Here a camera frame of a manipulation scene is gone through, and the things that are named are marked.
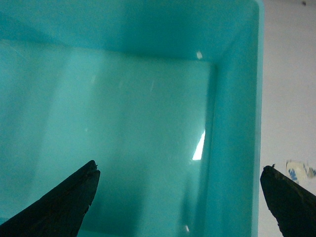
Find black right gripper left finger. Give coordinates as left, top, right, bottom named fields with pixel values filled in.
left=0, top=160, right=100, bottom=237

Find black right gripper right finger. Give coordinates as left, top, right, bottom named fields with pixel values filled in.
left=260, top=165, right=316, bottom=237

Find turquoise plastic bin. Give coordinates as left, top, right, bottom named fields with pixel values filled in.
left=0, top=0, right=264, bottom=237

